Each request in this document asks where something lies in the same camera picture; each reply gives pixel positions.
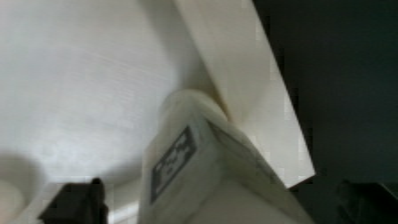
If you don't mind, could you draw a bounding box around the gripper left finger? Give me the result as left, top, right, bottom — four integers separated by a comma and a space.
39, 178, 108, 224

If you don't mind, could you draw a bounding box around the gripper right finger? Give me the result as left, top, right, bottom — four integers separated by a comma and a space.
295, 176, 398, 224

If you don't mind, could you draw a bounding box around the white table leg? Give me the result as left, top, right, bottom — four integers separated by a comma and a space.
138, 90, 314, 224

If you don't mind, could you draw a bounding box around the white square tabletop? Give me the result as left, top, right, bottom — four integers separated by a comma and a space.
0, 0, 314, 224

